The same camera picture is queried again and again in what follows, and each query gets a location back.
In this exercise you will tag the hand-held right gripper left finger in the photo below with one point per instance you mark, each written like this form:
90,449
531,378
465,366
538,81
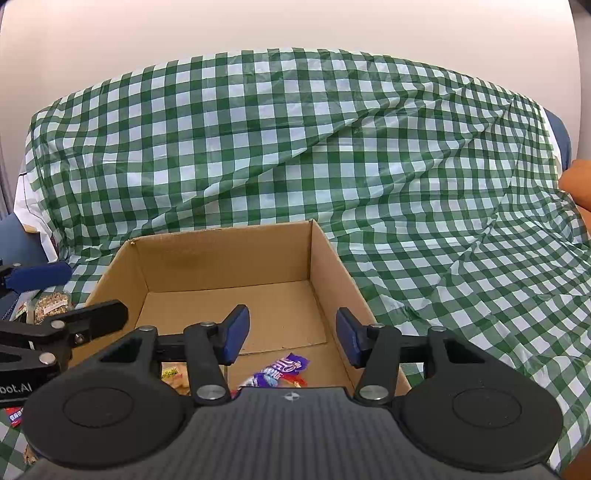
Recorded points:
235,334

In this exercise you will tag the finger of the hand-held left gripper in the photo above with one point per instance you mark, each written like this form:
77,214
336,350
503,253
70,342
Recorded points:
41,276
101,316

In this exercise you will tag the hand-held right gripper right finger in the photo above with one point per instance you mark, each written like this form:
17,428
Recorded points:
351,339

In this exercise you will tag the round seed cake clear wrap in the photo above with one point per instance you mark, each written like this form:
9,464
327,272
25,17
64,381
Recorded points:
51,307

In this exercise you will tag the purple snack packet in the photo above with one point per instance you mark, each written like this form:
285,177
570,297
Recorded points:
272,369

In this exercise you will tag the red yellow candy wrapper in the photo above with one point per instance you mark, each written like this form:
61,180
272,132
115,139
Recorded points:
295,381

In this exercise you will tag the cardboard box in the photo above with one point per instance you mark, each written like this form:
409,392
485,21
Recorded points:
221,263

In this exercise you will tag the yellow green snack packet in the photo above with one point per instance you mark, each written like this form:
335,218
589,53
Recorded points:
175,376

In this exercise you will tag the red packet white print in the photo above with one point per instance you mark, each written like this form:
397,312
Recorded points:
11,415

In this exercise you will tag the white printed sheet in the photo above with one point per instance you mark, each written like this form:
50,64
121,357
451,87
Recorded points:
32,207

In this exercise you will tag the grey curtain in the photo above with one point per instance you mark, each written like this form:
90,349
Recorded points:
3,184

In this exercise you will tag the green checked tablecloth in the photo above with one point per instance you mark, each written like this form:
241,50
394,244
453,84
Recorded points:
323,161

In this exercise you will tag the orange cushion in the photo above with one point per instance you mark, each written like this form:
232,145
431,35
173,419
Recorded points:
577,184

